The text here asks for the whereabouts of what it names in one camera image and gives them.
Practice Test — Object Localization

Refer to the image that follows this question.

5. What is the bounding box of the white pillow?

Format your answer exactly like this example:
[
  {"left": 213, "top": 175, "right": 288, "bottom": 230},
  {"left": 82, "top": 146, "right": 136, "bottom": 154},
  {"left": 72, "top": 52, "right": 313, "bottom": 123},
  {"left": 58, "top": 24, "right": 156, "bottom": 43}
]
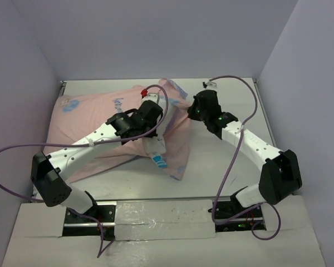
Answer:
[{"left": 142, "top": 137, "right": 168, "bottom": 169}]

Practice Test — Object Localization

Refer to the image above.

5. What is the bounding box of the blue and pink printed pillowcase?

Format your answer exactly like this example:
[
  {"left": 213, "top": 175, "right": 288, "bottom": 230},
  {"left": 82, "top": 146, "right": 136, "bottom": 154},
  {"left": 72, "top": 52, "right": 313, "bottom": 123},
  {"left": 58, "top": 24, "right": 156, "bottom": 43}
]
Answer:
[{"left": 43, "top": 77, "right": 193, "bottom": 183}]

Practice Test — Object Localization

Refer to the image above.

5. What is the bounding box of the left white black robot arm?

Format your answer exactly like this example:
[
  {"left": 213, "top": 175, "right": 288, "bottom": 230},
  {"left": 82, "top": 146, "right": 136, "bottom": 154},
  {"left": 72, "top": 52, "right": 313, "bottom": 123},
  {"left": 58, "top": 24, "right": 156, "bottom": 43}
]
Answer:
[{"left": 31, "top": 100, "right": 168, "bottom": 222}]

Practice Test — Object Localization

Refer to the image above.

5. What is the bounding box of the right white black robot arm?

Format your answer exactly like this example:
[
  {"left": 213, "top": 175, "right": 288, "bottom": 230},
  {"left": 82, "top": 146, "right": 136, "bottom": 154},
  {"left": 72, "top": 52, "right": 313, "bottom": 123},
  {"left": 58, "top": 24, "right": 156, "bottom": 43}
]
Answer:
[{"left": 188, "top": 90, "right": 302, "bottom": 217}]

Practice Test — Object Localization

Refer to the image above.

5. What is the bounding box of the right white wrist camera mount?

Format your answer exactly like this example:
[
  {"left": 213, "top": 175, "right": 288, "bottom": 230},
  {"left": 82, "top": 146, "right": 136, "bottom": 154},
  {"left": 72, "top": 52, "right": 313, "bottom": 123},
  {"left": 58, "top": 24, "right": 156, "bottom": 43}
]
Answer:
[{"left": 202, "top": 81, "right": 218, "bottom": 90}]

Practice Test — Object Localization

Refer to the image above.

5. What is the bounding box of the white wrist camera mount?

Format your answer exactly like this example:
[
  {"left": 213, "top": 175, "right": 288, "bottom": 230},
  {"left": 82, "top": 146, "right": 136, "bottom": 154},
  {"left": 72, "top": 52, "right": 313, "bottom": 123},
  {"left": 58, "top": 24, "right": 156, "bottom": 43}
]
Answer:
[
  {"left": 202, "top": 81, "right": 218, "bottom": 90},
  {"left": 141, "top": 88, "right": 160, "bottom": 105}
]

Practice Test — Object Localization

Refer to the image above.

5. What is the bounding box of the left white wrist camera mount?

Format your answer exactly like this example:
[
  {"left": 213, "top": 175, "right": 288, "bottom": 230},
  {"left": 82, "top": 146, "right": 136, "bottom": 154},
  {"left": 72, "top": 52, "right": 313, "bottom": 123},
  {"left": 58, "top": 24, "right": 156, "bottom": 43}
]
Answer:
[{"left": 141, "top": 88, "right": 160, "bottom": 105}]

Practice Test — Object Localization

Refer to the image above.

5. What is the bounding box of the silver base mounting rail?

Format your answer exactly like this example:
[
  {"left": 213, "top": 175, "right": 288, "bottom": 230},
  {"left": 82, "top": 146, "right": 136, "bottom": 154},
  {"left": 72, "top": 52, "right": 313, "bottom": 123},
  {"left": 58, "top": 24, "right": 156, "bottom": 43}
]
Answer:
[{"left": 61, "top": 197, "right": 267, "bottom": 241}]

